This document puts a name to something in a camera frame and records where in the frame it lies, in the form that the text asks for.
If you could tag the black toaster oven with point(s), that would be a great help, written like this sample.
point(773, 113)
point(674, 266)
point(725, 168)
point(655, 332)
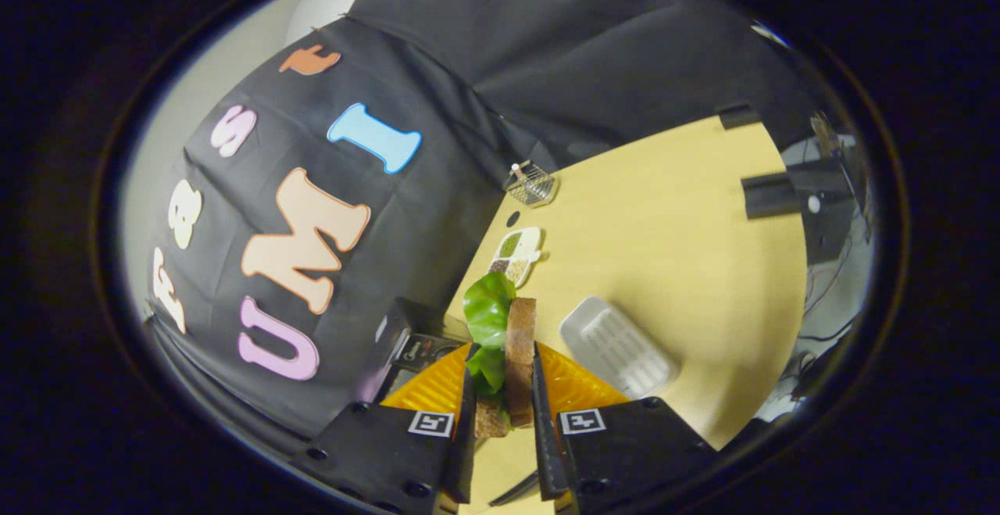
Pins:
point(406, 343)

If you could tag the black backdrop cloth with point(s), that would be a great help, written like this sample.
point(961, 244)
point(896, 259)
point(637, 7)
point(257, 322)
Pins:
point(437, 109)

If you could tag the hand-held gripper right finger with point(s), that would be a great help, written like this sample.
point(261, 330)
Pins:
point(544, 429)

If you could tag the white divided condiment dish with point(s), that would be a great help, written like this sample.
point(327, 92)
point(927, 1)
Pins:
point(517, 254)

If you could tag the black metal bracket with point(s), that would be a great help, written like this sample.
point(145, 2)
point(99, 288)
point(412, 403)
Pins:
point(805, 202)

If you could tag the small black table clamp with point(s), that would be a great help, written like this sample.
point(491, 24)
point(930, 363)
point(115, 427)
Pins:
point(737, 116)

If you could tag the white ridged plastic tray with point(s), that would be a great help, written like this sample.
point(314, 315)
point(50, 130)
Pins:
point(617, 347)

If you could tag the sandwich with lettuce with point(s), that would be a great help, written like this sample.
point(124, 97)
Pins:
point(519, 359)

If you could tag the small dark round disc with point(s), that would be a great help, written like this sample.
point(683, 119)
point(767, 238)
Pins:
point(512, 219)

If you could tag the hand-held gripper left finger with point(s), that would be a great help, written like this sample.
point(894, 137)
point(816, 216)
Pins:
point(467, 429)

